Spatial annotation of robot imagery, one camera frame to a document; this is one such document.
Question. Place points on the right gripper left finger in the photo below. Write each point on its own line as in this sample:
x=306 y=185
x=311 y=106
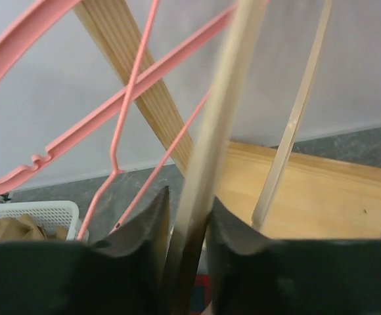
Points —
x=119 y=274

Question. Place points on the wooden clothes rack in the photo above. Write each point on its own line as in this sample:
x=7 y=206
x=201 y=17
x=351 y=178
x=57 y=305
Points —
x=331 y=187

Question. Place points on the beige wooden hanger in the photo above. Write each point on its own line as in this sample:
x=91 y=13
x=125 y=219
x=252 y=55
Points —
x=204 y=168

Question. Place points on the tan brown garment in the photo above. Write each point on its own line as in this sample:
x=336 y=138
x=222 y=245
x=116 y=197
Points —
x=25 y=228

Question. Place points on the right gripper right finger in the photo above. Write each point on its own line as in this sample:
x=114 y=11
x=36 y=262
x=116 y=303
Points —
x=253 y=274

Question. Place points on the red plaid skirt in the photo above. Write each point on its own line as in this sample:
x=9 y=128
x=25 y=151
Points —
x=200 y=298

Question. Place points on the white plastic basket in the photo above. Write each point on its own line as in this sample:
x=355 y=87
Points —
x=47 y=214

